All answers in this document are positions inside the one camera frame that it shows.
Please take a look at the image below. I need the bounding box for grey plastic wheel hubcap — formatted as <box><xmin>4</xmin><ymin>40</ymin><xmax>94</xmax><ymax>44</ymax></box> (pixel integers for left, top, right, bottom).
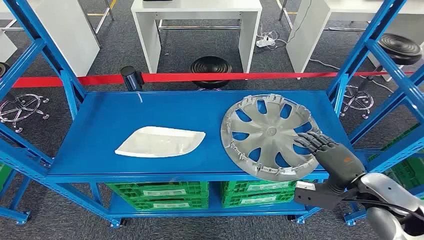
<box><xmin>220</xmin><ymin>93</ymin><xmax>323</xmax><ymax>182</ymax></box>

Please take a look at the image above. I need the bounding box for blue steel shelf rack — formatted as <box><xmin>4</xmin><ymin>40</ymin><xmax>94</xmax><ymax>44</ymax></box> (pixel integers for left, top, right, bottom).
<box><xmin>0</xmin><ymin>122</ymin><xmax>56</xmax><ymax>227</ymax></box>
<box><xmin>0</xmin><ymin>0</ymin><xmax>424</xmax><ymax>229</ymax></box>
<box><xmin>342</xmin><ymin>122</ymin><xmax>424</xmax><ymax>228</ymax></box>

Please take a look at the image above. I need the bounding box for white desk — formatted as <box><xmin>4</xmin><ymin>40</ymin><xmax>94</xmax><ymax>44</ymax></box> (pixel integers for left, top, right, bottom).
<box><xmin>130</xmin><ymin>0</ymin><xmax>263</xmax><ymax>74</ymax></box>
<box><xmin>285</xmin><ymin>0</ymin><xmax>424</xmax><ymax>82</ymax></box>
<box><xmin>0</xmin><ymin>0</ymin><xmax>101</xmax><ymax>78</ymax></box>

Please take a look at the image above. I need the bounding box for black round stool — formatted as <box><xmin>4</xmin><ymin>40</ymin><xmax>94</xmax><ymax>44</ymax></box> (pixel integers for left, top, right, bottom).
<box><xmin>0</xmin><ymin>61</ymin><xmax>51</xmax><ymax>134</ymax></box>
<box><xmin>339</xmin><ymin>33</ymin><xmax>424</xmax><ymax>121</ymax></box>
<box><xmin>189</xmin><ymin>55</ymin><xmax>233</xmax><ymax>92</ymax></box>

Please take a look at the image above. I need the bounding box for black hanging cable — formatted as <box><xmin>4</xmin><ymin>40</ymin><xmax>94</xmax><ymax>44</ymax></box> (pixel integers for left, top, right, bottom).
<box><xmin>287</xmin><ymin>0</ymin><xmax>313</xmax><ymax>44</ymax></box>

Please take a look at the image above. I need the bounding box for white floor cable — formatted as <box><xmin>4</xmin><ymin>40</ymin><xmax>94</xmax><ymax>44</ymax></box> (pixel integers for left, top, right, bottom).
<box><xmin>309</xmin><ymin>58</ymin><xmax>395</xmax><ymax>94</ymax></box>

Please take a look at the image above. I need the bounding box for white plastic cover part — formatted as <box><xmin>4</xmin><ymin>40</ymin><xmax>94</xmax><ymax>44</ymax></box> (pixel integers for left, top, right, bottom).
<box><xmin>114</xmin><ymin>126</ymin><xmax>207</xmax><ymax>159</ymax></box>

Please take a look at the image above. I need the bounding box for red barrier belt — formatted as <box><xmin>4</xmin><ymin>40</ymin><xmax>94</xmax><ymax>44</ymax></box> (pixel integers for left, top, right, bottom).
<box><xmin>141</xmin><ymin>71</ymin><xmax>415</xmax><ymax>84</ymax></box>
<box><xmin>12</xmin><ymin>74</ymin><xmax>125</xmax><ymax>89</ymax></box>

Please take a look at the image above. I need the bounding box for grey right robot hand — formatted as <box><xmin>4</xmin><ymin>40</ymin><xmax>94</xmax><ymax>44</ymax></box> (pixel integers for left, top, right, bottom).
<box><xmin>293</xmin><ymin>130</ymin><xmax>367</xmax><ymax>193</ymax></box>

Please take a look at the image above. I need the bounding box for green plastic crate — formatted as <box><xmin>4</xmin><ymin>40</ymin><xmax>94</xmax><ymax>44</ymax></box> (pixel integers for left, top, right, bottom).
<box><xmin>127</xmin><ymin>195</ymin><xmax>210</xmax><ymax>212</ymax></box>
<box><xmin>105</xmin><ymin>181</ymin><xmax>210</xmax><ymax>200</ymax></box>
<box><xmin>368</xmin><ymin>123</ymin><xmax>424</xmax><ymax>200</ymax></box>
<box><xmin>0</xmin><ymin>163</ymin><xmax>12</xmax><ymax>195</ymax></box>
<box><xmin>221</xmin><ymin>180</ymin><xmax>297</xmax><ymax>199</ymax></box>
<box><xmin>221</xmin><ymin>192</ymin><xmax>296</xmax><ymax>210</ymax></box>

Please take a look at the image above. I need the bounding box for yellow floor tape line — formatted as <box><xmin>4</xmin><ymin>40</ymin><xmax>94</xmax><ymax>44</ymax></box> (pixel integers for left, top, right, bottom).
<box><xmin>87</xmin><ymin>0</ymin><xmax>117</xmax><ymax>17</ymax></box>

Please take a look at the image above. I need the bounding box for white power strip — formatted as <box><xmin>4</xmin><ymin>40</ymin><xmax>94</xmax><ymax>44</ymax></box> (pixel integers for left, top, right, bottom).
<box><xmin>255</xmin><ymin>35</ymin><xmax>276</xmax><ymax>48</ymax></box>

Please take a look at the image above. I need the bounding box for black barrier post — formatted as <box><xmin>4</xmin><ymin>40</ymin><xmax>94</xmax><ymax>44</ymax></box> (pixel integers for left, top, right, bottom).
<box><xmin>120</xmin><ymin>65</ymin><xmax>145</xmax><ymax>92</ymax></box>

